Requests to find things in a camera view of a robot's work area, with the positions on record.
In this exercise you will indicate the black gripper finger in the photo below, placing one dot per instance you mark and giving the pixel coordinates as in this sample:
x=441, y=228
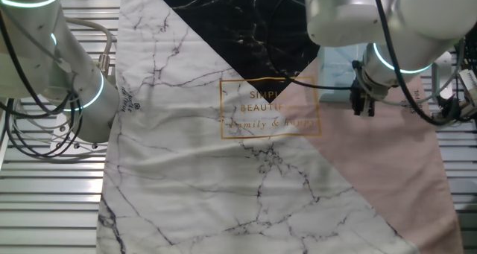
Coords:
x=358, y=109

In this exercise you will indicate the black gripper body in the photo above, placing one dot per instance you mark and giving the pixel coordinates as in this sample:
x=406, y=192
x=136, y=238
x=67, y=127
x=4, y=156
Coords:
x=359, y=94

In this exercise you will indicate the light blue bow casing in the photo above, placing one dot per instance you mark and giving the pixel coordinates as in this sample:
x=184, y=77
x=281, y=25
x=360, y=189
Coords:
x=335, y=79

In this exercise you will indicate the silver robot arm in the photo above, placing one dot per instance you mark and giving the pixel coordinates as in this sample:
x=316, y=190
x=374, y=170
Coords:
x=335, y=19

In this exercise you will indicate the black clamp with metal rod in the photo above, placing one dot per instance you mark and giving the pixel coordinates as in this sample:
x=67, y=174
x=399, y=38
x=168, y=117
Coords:
x=439, y=116

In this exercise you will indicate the marble pink black tablecloth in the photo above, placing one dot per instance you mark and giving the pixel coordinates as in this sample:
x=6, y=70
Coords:
x=186, y=172

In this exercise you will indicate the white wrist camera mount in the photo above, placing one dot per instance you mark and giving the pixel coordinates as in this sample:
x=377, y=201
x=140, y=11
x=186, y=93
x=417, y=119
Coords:
x=441, y=71

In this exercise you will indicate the small silver camera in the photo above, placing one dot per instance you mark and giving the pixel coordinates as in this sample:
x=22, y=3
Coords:
x=469, y=84

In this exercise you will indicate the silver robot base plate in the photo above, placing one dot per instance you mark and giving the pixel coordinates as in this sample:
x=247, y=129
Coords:
x=59, y=138

